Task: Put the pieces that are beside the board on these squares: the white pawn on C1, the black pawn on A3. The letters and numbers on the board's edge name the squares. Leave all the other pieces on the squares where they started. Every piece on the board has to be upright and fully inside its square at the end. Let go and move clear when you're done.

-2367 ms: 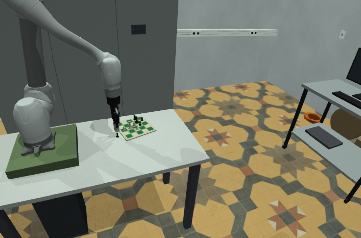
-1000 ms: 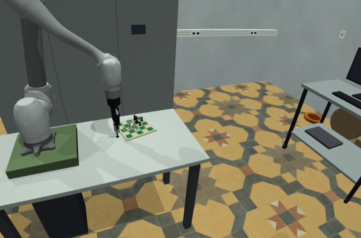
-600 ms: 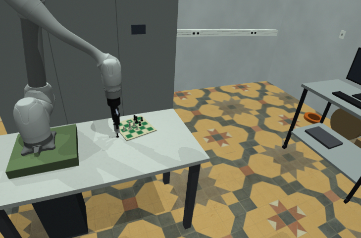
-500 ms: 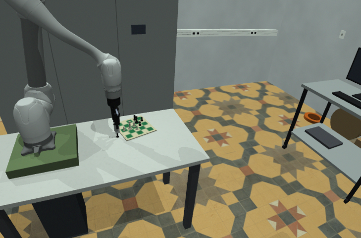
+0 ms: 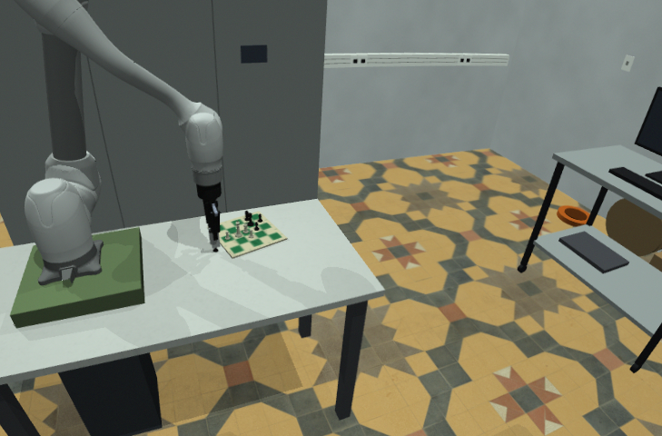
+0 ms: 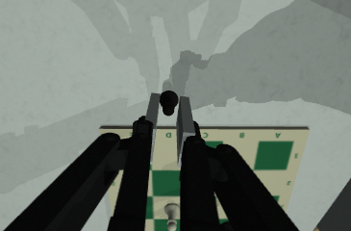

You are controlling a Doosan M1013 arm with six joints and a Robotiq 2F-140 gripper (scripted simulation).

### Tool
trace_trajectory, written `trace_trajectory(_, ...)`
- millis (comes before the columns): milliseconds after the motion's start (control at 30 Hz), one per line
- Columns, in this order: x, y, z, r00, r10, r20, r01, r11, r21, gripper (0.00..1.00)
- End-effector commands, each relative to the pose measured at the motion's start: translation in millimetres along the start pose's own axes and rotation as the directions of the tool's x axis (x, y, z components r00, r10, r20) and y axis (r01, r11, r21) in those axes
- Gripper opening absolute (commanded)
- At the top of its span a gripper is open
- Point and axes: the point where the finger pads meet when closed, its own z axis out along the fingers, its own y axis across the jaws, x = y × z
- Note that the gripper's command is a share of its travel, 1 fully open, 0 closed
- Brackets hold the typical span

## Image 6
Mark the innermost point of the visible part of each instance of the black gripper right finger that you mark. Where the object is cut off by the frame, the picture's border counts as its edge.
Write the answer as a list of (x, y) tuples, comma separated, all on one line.
[(247, 203)]

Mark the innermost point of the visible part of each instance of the green and cream chessboard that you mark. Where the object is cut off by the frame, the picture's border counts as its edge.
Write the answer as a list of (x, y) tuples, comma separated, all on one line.
[(273, 153)]

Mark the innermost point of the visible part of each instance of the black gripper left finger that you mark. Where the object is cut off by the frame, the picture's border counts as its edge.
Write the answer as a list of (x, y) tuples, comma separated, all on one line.
[(68, 202)]

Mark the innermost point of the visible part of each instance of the white pawn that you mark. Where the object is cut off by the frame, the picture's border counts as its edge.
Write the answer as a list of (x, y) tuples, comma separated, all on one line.
[(171, 210)]

